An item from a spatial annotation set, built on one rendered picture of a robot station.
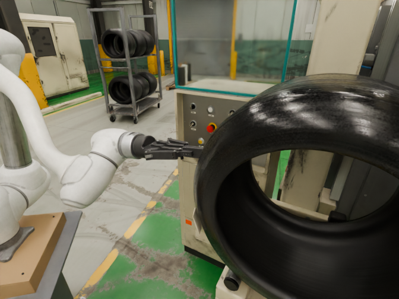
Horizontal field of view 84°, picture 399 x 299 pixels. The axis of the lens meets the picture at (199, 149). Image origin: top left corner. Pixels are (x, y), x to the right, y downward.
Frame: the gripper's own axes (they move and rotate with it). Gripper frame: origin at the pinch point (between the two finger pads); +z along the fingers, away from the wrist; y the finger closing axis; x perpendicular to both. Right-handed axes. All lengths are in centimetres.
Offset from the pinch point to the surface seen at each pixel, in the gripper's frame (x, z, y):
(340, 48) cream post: -21.8, 33.0, 26.3
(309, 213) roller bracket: 32.4, 29.1, 24.2
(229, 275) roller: 32.8, 11.6, -9.3
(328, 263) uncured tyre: 36, 36, 8
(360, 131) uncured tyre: -12.0, 35.6, -11.5
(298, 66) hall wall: 63, -74, 919
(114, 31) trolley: -78, -285, 252
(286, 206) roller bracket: 31.3, 21.4, 24.2
